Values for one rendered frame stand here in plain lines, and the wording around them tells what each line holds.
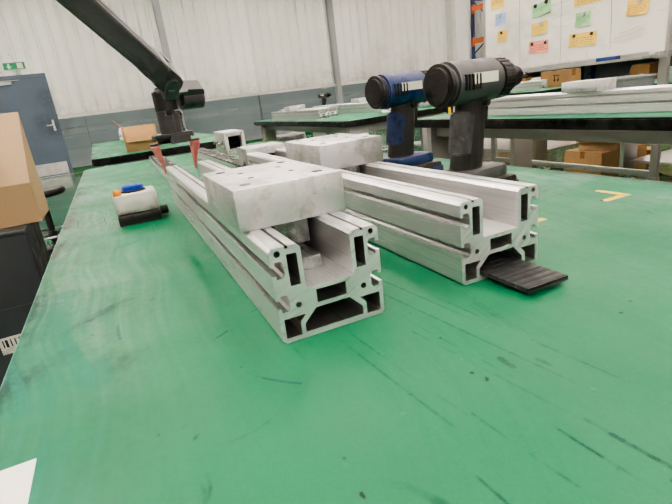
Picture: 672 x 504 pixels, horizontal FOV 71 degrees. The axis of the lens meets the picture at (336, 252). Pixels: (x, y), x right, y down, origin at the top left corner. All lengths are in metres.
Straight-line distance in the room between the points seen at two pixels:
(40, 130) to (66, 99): 0.86
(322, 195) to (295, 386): 0.19
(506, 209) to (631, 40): 3.14
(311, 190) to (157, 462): 0.27
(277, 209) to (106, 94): 11.73
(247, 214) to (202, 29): 12.08
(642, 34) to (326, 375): 3.37
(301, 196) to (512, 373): 0.24
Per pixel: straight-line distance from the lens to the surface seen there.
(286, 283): 0.39
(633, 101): 2.11
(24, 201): 1.28
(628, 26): 3.65
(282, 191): 0.45
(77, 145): 12.11
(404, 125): 0.92
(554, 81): 5.35
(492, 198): 0.54
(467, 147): 0.72
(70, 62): 12.20
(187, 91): 1.31
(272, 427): 0.32
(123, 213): 1.01
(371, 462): 0.29
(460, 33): 9.10
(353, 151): 0.75
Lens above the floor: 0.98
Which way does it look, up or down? 18 degrees down
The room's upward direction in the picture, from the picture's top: 7 degrees counter-clockwise
